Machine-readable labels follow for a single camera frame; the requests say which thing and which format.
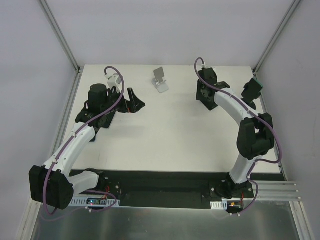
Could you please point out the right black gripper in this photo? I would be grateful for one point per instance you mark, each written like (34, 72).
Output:
(205, 93)

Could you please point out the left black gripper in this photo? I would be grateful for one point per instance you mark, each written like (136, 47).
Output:
(126, 105)

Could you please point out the black folding phone stand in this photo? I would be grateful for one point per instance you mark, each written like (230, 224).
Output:
(209, 106)

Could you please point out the black round phone stand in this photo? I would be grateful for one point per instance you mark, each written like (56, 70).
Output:
(248, 96)

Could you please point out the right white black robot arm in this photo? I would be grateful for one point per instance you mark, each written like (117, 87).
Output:
(255, 137)

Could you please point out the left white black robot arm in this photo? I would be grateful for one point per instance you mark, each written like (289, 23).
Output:
(51, 183)

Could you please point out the silver phone stand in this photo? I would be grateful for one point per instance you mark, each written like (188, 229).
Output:
(159, 80)

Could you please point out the dark blue phone left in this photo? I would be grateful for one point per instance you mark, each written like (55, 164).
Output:
(93, 139)

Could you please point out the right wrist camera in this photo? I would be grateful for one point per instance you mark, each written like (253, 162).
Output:
(203, 66)

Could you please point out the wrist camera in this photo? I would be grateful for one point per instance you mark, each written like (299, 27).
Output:
(203, 66)
(113, 80)

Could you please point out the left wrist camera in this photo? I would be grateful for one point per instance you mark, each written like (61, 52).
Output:
(113, 80)

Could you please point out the right aluminium frame post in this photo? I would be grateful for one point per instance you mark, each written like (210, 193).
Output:
(293, 7)

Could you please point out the aluminium frame post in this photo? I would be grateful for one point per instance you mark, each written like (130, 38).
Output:
(59, 34)
(293, 7)

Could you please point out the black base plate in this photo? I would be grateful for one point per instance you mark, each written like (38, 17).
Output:
(152, 189)

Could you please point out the left aluminium frame post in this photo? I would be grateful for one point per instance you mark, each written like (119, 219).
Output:
(59, 34)

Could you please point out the right white cable duct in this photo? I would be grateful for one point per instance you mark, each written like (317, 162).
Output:
(219, 205)

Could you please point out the white cable duct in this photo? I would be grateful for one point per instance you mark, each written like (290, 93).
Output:
(219, 205)
(93, 202)

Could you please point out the left white cable duct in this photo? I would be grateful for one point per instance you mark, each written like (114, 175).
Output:
(93, 202)

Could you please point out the aluminium rail right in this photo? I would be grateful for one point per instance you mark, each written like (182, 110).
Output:
(281, 191)

